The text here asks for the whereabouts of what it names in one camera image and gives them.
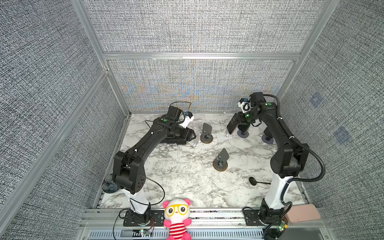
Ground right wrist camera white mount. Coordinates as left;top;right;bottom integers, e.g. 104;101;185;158
238;98;251;114

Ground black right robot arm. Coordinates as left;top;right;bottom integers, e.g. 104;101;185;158
227;92;309;224

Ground thin black left cable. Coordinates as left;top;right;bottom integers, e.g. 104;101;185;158
128;173;166;211

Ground white phone stand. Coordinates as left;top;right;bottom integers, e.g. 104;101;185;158
189;133;201;148
216;132;233;142

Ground grey round stand far right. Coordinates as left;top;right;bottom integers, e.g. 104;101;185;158
262;128;274;145

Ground white phone stand left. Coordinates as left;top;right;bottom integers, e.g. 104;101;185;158
189;133;201;148

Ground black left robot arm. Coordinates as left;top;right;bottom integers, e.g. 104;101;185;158
103;105;197;216

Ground grey wood-base stand rear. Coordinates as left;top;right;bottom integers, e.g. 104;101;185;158
200;123;214;144

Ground empty grey wood-base stand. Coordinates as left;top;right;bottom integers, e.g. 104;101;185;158
213;149;230;172

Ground pink flat box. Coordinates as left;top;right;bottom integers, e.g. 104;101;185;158
285;204;321;224

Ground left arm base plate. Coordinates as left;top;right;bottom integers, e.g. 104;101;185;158
123;209;165;227

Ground pink white plush toy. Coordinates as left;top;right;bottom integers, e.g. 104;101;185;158
163;199;192;240

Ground black ladle spoon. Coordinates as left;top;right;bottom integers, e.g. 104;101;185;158
249;177;271;186

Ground white phone stand right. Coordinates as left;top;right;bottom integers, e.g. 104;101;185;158
216;132;233;142

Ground aluminium frame corner post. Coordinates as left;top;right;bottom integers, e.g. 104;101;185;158
72;0;132;117

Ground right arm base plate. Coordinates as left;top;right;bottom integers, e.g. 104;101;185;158
242;207;268;227

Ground grey round stand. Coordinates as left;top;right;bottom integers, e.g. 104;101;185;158
262;128;274;145
237;125;250;139

